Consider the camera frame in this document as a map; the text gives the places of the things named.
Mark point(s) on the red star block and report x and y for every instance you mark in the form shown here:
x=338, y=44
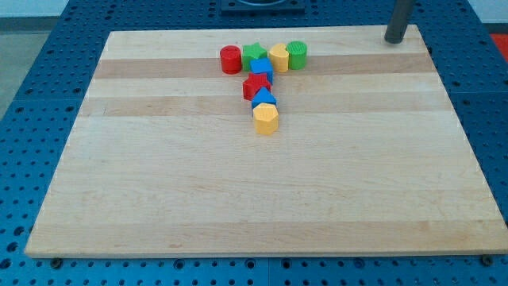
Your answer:
x=253, y=84

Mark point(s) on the blue cube block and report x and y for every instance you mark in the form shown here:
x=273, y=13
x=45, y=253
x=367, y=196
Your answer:
x=262, y=65

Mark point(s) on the green cylinder block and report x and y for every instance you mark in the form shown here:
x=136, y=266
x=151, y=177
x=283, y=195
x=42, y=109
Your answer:
x=297, y=54

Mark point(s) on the blue triangle block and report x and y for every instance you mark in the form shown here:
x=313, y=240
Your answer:
x=263, y=95

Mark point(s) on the green star block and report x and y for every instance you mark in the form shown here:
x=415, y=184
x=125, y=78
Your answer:
x=251, y=52

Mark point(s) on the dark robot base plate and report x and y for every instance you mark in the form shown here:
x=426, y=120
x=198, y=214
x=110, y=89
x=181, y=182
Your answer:
x=241, y=7

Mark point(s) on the yellow hexagon block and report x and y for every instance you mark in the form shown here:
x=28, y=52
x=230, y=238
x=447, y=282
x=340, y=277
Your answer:
x=266, y=118

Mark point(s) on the light wooden board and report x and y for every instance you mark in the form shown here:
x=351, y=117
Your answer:
x=369, y=159

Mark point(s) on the red cylinder block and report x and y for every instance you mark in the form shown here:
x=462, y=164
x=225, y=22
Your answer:
x=231, y=60

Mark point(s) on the yellow heart block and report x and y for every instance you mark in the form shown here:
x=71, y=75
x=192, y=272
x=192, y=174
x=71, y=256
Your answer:
x=279, y=57

